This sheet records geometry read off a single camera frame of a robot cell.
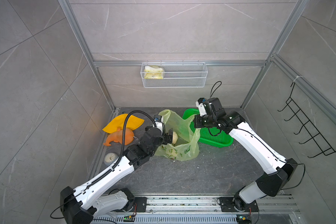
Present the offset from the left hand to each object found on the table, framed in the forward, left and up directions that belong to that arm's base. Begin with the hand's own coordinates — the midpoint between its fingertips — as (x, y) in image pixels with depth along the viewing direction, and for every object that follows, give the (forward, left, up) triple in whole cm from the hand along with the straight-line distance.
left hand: (164, 126), depth 72 cm
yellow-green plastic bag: (-8, -11, -7) cm, 15 cm away
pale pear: (+7, -6, -24) cm, 26 cm away
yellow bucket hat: (+26, +26, -28) cm, 46 cm away
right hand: (+4, -17, -1) cm, 17 cm away
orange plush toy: (+9, +34, -23) cm, 42 cm away
